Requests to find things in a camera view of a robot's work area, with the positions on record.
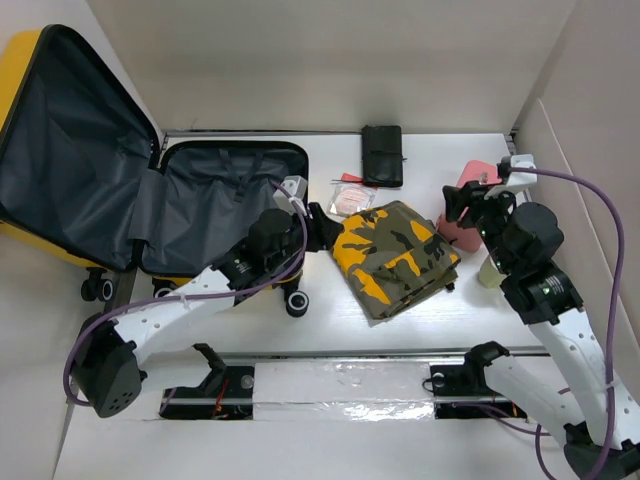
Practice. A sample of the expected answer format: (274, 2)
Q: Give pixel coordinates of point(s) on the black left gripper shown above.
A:
(321, 231)

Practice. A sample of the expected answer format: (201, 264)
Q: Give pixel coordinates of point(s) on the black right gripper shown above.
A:
(456, 199)

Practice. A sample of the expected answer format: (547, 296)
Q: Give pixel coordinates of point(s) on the pink vanity case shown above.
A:
(467, 240)

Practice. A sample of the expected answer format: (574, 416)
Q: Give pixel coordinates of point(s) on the clear packet with red print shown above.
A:
(350, 198)

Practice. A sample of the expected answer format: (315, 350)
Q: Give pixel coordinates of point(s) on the camouflage garment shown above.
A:
(393, 258)

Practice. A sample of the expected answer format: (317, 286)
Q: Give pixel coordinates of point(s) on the pale yellow mug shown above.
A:
(489, 275)

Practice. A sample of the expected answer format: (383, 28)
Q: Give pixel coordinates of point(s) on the black roll-up pouch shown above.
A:
(382, 156)

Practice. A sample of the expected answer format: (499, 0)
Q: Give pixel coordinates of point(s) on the yellow hard-shell suitcase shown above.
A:
(84, 175)

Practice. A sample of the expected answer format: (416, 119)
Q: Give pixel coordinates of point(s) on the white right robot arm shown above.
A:
(597, 422)

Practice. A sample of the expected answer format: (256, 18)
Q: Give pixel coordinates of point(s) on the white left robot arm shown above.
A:
(107, 367)

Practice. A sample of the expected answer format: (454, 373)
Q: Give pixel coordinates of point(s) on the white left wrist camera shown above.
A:
(290, 193)

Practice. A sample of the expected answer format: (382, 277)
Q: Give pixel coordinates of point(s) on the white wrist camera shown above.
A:
(508, 163)
(290, 193)

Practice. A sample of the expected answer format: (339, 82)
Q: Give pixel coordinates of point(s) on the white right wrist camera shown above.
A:
(508, 163)

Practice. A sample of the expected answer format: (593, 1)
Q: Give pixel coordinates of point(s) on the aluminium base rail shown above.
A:
(352, 386)

